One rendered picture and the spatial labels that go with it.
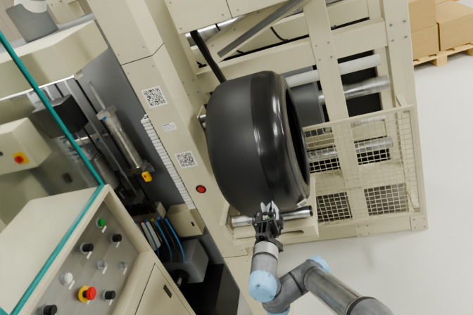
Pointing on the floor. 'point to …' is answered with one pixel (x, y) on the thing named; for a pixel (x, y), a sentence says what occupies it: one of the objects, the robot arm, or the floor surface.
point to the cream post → (175, 94)
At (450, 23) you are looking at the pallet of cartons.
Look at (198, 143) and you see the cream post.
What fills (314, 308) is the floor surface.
